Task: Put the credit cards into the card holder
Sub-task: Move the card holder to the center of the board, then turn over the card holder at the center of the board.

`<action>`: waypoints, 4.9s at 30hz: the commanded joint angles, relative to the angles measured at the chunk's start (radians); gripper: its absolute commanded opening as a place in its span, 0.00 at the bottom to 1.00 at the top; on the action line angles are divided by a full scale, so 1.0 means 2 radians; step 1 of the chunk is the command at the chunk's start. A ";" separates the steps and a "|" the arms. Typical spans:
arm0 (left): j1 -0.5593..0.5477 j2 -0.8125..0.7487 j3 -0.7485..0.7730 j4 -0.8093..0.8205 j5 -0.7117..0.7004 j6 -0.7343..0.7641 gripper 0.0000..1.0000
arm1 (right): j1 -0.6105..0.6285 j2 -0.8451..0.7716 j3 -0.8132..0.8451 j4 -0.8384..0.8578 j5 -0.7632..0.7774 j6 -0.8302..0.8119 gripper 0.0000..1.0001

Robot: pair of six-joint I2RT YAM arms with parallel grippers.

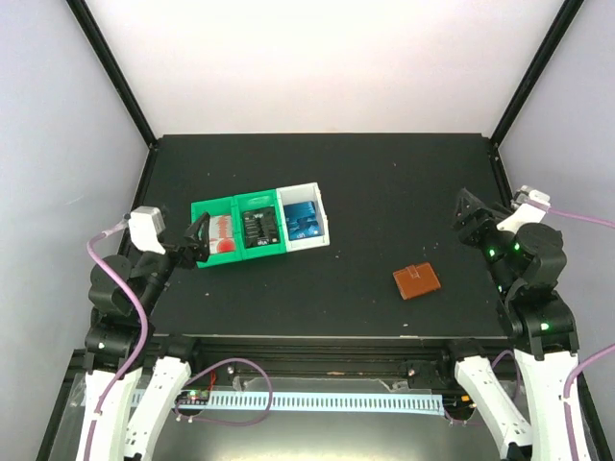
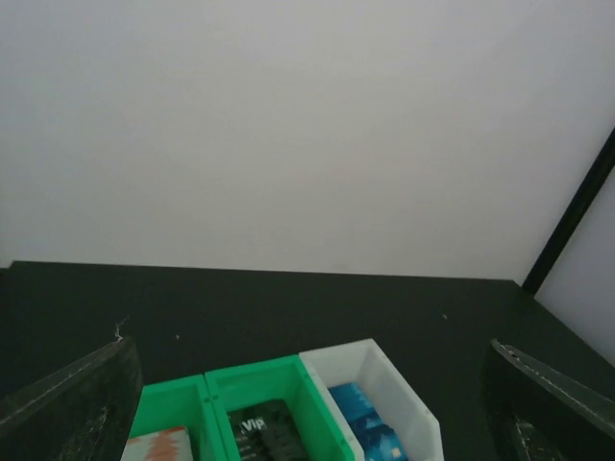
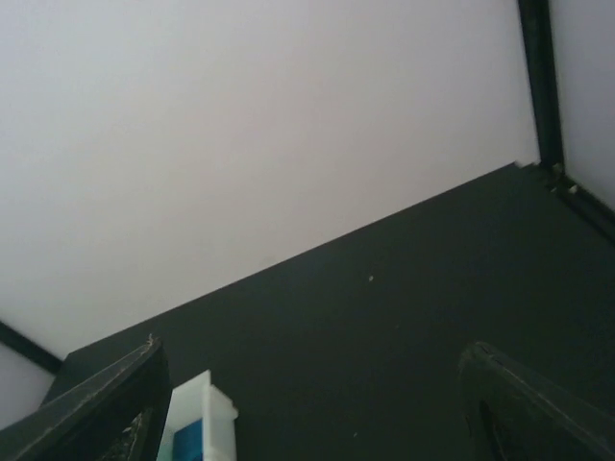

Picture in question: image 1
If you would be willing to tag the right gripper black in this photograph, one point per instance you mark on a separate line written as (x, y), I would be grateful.
(485, 218)

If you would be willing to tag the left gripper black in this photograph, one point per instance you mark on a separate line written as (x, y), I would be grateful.
(200, 249)

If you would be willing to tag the brown leather card holder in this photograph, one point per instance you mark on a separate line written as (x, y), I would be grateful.
(416, 280)

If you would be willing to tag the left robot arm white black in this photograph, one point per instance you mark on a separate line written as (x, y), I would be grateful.
(132, 269)

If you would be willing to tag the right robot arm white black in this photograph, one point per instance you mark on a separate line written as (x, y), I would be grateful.
(524, 258)

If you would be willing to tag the red white cards stack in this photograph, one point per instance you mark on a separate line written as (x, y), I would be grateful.
(221, 235)

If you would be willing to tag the black vip cards stack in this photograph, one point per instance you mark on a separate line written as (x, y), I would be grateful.
(260, 227)

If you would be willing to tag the blue cards stack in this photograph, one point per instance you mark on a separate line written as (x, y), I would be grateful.
(301, 220)

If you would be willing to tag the green bin left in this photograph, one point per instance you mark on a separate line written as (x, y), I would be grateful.
(220, 206)

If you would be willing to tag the green bin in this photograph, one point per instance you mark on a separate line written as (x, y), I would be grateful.
(256, 200)
(220, 206)

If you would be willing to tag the green bin middle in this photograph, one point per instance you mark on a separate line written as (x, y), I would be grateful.
(256, 200)

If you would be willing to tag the white bin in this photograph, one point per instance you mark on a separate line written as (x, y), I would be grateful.
(303, 193)

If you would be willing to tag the small circuit board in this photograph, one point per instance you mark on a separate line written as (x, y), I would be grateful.
(193, 398)

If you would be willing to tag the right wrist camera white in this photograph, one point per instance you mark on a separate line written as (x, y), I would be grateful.
(530, 205)

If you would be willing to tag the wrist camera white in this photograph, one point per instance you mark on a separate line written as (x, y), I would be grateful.
(530, 205)
(145, 226)

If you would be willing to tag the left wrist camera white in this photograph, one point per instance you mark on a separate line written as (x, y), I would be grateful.
(145, 226)

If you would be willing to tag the black aluminium rail front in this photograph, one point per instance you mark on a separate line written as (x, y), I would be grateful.
(428, 359)

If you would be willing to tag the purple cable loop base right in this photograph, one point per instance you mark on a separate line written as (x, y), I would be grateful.
(477, 376)

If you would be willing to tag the white slotted cable duct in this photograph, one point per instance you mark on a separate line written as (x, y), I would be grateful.
(421, 404)

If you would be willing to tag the right black frame post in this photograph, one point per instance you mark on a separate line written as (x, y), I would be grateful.
(562, 21)

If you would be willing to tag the black frame post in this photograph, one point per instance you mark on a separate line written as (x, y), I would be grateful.
(105, 56)
(562, 21)

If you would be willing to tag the left black frame post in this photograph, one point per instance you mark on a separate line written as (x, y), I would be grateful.
(105, 56)

